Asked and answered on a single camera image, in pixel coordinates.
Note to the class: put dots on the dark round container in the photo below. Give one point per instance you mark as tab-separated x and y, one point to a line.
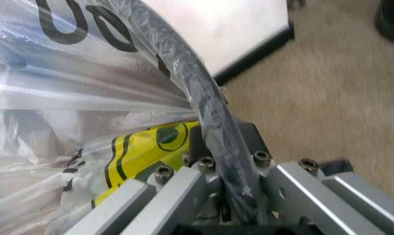
393	19

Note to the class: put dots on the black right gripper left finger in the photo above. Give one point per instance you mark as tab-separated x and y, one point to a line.
171	186

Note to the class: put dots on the clear garbage bag black print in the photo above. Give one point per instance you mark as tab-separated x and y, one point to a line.
69	85

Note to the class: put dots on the white panel with black base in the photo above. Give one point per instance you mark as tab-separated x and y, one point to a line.
236	29

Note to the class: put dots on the yellow green snack packet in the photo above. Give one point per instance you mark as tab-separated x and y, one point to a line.
141	151

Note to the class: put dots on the dark trash bin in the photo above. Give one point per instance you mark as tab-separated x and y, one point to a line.
213	117

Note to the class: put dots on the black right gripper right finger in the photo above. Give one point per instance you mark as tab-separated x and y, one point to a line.
314	195

